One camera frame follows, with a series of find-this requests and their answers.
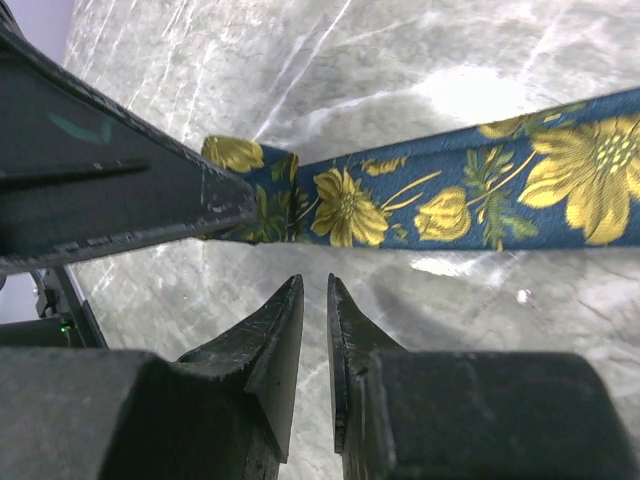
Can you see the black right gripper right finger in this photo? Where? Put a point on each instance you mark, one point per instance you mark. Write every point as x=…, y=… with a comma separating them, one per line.
x=401, y=414

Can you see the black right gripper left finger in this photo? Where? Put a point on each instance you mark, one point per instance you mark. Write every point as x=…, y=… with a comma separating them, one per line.
x=221, y=411

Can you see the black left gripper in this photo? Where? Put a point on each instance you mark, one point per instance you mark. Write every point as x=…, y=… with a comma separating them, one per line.
x=83, y=177

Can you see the blue floral yellow tie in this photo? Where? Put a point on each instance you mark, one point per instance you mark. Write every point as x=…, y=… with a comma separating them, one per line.
x=555, y=179

